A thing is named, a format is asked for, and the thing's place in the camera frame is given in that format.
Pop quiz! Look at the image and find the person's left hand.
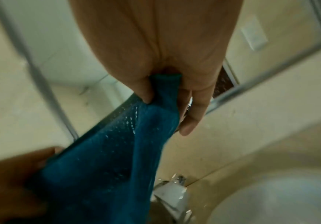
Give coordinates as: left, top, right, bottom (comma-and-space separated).
0, 146, 66, 224

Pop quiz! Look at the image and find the teal cleaning cloth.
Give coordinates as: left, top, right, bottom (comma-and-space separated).
24, 73, 187, 224

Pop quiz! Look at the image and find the chrome faucet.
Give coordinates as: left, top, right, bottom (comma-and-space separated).
149, 172, 194, 224

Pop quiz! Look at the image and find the white ceramic sink basin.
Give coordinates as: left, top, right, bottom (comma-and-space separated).
204, 169, 321, 224

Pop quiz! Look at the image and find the person's right hand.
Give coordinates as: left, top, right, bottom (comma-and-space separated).
69, 0, 244, 137

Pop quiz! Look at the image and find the beige marble sink countertop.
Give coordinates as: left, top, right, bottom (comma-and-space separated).
149, 118, 321, 224

